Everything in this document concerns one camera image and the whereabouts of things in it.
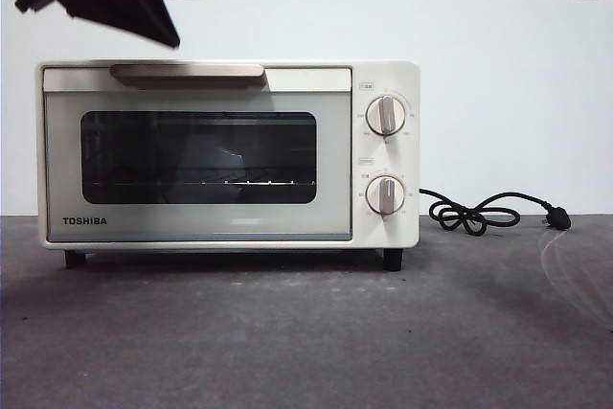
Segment cream oven knob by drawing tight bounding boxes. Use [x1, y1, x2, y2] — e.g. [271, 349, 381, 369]
[365, 175, 406, 216]
[365, 96, 406, 137]

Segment cream Toshiba toaster oven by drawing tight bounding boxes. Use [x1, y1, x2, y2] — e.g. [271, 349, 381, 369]
[37, 58, 421, 272]

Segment metal wire oven rack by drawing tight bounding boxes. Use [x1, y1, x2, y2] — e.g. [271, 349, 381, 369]
[93, 167, 317, 189]

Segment glass oven door with handle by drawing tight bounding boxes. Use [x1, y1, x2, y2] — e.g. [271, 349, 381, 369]
[42, 63, 354, 242]

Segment black power cable with plug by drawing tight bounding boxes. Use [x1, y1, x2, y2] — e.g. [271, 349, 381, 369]
[419, 187, 574, 238]

